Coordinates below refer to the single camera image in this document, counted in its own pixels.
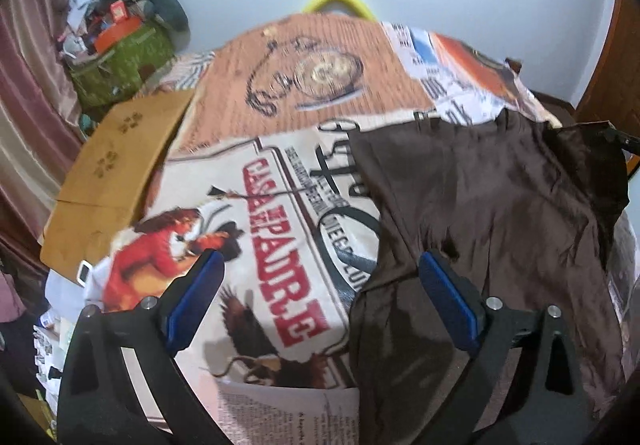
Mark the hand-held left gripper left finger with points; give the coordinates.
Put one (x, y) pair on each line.
(192, 305)

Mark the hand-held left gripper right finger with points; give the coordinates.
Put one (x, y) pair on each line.
(450, 305)

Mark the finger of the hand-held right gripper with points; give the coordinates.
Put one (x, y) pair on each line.
(622, 141)

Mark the dark brown garment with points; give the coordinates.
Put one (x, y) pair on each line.
(475, 195)

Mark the wooden door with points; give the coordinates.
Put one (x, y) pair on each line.
(620, 75)

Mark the small white device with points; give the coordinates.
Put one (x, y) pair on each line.
(84, 272)

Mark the pile of papers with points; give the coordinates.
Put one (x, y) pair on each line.
(47, 365)

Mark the cardboard box with paw prints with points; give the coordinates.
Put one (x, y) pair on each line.
(115, 160)

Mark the printed blanket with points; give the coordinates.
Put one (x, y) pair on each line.
(280, 75)

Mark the green fabric bag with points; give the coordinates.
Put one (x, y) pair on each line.
(125, 60)

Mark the striped brown curtain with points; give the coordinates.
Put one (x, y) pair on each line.
(30, 100)

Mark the orange box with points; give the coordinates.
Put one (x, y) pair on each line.
(117, 32)

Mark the grey cloth bundle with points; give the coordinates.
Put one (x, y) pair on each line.
(160, 0)

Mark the dark wooden bed frame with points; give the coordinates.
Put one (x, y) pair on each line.
(550, 106)

